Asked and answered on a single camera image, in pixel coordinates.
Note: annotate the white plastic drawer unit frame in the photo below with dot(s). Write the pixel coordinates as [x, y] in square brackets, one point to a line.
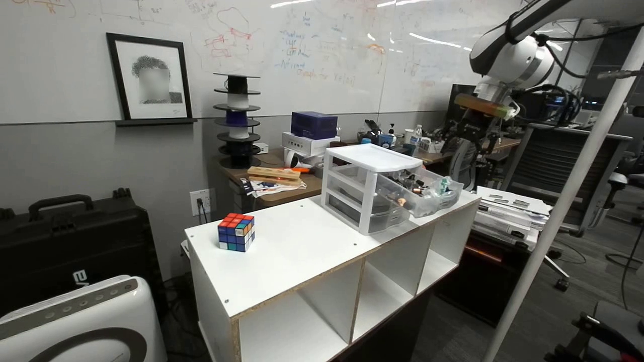
[373, 162]

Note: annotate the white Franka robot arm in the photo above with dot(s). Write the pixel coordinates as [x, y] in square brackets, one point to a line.
[517, 63]

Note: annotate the black spool tower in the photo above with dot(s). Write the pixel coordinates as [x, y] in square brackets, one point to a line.
[237, 127]

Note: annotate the purple box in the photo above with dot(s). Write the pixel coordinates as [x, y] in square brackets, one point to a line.
[314, 126]

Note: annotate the white wall outlet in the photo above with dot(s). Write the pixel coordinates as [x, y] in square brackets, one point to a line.
[201, 202]

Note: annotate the white appliance with grey trim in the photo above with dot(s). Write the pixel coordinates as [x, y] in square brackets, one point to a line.
[73, 314]

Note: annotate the whiteboard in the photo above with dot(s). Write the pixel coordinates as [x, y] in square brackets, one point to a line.
[302, 48]

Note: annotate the black equipment rack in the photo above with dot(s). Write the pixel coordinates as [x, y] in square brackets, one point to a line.
[571, 167]

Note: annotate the white shelf counter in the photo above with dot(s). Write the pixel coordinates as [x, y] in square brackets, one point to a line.
[295, 248]

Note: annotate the white box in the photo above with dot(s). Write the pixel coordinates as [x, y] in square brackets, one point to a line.
[308, 143]

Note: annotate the wooden desk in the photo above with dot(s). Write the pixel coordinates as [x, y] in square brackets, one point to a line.
[282, 198]

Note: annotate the white paper sheet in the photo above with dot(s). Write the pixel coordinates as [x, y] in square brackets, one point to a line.
[279, 188]

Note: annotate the Rubik's cube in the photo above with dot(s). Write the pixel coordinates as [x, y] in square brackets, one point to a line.
[237, 232]

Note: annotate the clear plastic drawer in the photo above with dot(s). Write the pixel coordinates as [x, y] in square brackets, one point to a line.
[430, 202]
[346, 191]
[343, 210]

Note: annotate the stack of white papers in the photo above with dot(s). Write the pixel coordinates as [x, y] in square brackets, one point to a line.
[514, 212]

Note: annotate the black framed portrait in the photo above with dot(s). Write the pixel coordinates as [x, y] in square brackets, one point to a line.
[152, 80]

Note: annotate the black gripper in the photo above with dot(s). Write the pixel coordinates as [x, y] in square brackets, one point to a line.
[470, 138]

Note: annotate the black hard case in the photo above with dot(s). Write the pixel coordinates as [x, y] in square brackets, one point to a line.
[73, 248]

